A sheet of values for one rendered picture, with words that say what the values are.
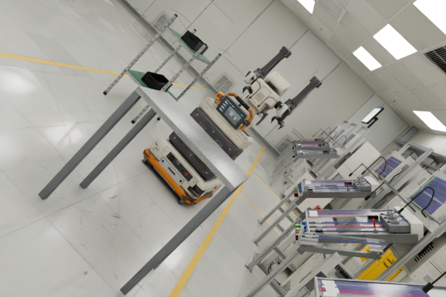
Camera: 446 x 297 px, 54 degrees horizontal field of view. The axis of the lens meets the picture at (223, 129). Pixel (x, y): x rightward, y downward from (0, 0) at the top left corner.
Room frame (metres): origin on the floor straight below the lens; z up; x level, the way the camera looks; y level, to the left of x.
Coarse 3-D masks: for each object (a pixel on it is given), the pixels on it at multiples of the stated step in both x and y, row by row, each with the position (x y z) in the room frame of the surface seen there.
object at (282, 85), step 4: (276, 72) 4.16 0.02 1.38; (268, 76) 4.10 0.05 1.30; (272, 76) 4.11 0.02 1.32; (276, 76) 4.13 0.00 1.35; (280, 76) 4.15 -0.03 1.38; (264, 80) 4.15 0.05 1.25; (268, 80) 4.10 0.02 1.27; (272, 80) 4.09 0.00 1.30; (276, 80) 4.10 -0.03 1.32; (280, 80) 4.12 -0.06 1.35; (284, 80) 4.14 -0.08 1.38; (276, 84) 4.08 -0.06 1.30; (280, 84) 4.09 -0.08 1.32; (284, 84) 4.11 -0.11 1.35; (288, 84) 4.13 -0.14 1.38; (280, 88) 4.07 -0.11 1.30; (284, 88) 4.09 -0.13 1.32; (276, 92) 4.10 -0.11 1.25; (280, 92) 4.08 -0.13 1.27; (284, 92) 4.16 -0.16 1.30; (280, 96) 4.17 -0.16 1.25
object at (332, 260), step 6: (336, 252) 2.66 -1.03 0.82; (330, 258) 2.65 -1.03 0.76; (336, 258) 2.65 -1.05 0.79; (342, 258) 2.66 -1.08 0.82; (324, 264) 2.65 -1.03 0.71; (330, 264) 2.65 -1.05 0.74; (336, 264) 2.64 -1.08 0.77; (318, 270) 2.65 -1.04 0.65; (324, 270) 2.65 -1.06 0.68; (330, 270) 2.64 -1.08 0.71; (312, 276) 2.65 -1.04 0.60; (300, 282) 2.70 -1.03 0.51; (306, 282) 2.65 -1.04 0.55; (294, 288) 2.68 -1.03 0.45; (300, 288) 2.65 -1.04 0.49; (288, 294) 2.67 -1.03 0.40; (294, 294) 2.65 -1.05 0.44
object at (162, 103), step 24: (144, 96) 2.13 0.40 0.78; (168, 96) 2.50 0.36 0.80; (144, 120) 2.54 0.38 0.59; (168, 120) 2.11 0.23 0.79; (192, 120) 2.51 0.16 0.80; (96, 144) 2.16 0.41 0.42; (120, 144) 2.55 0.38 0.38; (192, 144) 2.08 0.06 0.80; (216, 144) 2.50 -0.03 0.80; (72, 168) 2.15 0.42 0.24; (96, 168) 2.55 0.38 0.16; (216, 168) 2.06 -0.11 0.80; (240, 168) 2.48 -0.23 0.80; (48, 192) 2.14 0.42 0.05
